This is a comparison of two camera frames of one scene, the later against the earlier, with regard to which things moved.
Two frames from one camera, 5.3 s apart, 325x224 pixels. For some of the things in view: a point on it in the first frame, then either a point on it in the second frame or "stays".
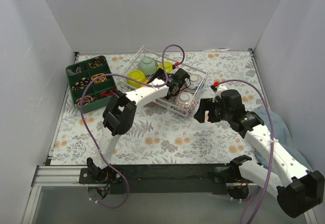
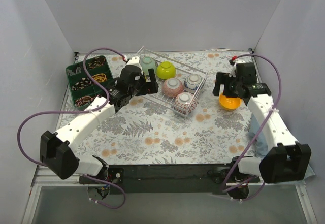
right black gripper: [207, 111] → [223, 84]
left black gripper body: [177, 82] → [148, 82]
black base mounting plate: [163, 179] stays
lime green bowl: [168, 66] stays
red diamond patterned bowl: [185, 103] stays
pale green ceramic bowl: [148, 65] stays
